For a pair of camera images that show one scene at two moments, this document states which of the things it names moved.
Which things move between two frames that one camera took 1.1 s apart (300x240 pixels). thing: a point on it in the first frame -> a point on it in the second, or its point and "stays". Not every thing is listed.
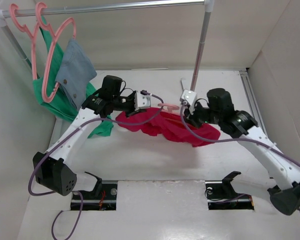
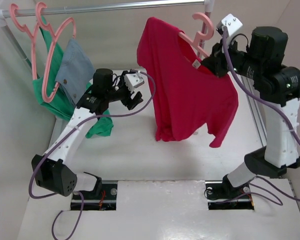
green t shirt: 45,90 stays
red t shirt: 155,122 -> 189,96
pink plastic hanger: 171,106 -> 196,42
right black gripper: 192,119 -> 215,62
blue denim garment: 77,70 stays
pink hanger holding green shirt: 34,64 stays
